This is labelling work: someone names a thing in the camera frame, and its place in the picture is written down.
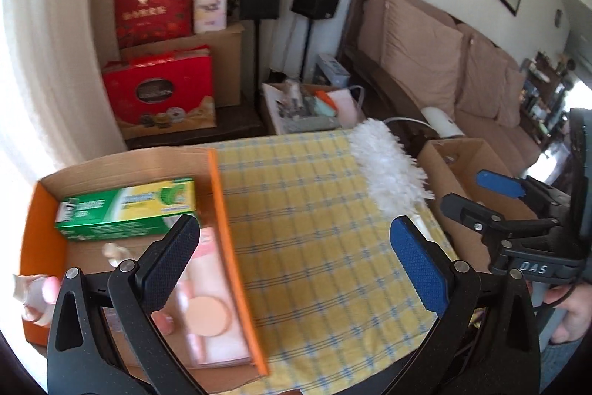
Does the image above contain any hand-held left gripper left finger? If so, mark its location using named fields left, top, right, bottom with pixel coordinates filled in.
left=46, top=214, right=210, bottom=395

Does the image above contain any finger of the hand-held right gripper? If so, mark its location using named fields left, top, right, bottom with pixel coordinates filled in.
left=475, top=169, right=571, bottom=207
left=439, top=192, right=564, bottom=248

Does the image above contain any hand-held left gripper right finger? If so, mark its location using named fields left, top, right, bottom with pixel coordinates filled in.
left=390, top=214, right=543, bottom=395

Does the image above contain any pink powder puff packet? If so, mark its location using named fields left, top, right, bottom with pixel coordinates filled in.
left=152, top=226, right=253, bottom=370

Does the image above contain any small glass spray bottle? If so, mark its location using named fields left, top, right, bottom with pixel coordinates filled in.
left=102, top=242, right=133, bottom=272

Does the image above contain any green yellow toothpaste box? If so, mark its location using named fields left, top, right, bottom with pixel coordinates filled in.
left=54, top=177, right=199, bottom=242

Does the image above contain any orange cardboard box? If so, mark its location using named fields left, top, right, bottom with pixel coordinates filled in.
left=19, top=147, right=270, bottom=379

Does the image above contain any clear bottle pink white cap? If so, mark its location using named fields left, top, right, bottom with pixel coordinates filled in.
left=13, top=272, right=63, bottom=328

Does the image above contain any person's right hand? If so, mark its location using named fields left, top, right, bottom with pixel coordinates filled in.
left=543, top=270, right=592, bottom=345

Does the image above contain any open brown cardboard box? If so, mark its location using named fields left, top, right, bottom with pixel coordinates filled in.
left=416, top=138, right=543, bottom=274

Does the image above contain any brown wooden sofa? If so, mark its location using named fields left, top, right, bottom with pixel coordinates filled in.
left=339, top=0, right=571, bottom=179

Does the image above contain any white cylindrical appliance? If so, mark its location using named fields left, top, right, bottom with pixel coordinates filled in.
left=420, top=105, right=464, bottom=140

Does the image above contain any white fluffy duster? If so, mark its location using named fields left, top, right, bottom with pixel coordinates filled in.
left=349, top=120, right=436, bottom=235

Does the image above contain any dark shelf with bottles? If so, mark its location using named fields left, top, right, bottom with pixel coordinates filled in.
left=519, top=49, right=577, bottom=147

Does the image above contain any medium brown sofa cushion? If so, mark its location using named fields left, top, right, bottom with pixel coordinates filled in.
left=455, top=24, right=510, bottom=126

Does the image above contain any yellow checked tablecloth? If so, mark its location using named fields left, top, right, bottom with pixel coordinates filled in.
left=215, top=129, right=460, bottom=394

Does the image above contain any person's grey knit clothing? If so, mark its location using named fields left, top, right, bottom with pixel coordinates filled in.
left=539, top=337, right=589, bottom=383

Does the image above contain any large brown sofa cushion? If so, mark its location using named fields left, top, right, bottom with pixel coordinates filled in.
left=362, top=0, right=464, bottom=119

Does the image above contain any white plastic bag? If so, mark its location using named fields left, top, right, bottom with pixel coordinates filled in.
left=332, top=85, right=367, bottom=126

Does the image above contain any red gift box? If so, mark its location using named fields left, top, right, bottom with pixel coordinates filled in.
left=102, top=44, right=218, bottom=141

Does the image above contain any blue white small box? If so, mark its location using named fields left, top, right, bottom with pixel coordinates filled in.
left=315, top=53, right=352, bottom=88

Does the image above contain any cardboard box of clutter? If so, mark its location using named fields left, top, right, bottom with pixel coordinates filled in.
left=261, top=81, right=367, bottom=137

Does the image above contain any white curtain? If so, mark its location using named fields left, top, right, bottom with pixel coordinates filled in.
left=0, top=0, right=155, bottom=197

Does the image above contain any black speaker stand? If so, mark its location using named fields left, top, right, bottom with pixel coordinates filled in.
left=252, top=19, right=265, bottom=110
left=300, top=18, right=316, bottom=82

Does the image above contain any red gift bag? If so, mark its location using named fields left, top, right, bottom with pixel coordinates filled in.
left=114, top=0, right=198, bottom=50

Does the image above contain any pink tissue pack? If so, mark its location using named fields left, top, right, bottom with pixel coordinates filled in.
left=192, top=0, right=229, bottom=35

